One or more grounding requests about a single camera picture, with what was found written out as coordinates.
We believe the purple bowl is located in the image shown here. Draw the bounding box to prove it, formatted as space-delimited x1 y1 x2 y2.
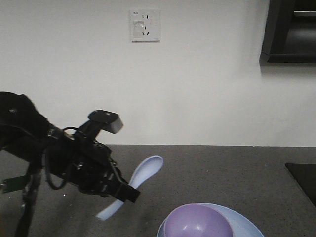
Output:
163 204 234 237

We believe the white wall socket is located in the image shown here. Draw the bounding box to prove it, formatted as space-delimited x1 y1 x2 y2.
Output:
130 8 160 42

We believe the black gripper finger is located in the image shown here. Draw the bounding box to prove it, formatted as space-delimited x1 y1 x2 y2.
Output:
108 170 140 203

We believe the green circuit board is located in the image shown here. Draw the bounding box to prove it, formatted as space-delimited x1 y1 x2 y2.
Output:
0 175 28 193

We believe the light blue spoon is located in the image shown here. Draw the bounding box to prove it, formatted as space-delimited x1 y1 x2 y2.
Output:
96 155 164 221

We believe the black cable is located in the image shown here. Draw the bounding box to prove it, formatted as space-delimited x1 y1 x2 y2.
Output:
14 148 70 237

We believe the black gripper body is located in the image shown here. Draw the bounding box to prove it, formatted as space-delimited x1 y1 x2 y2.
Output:
45 127 121 197

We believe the light blue plate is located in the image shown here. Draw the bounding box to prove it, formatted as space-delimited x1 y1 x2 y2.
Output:
157 203 263 237

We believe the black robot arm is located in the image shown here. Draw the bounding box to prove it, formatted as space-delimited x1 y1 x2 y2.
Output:
0 92 140 202

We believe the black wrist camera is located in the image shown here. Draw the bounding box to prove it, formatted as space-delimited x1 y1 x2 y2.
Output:
77 110 123 140

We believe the black induction cooktop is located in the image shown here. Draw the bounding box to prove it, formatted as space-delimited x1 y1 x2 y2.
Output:
285 163 316 206

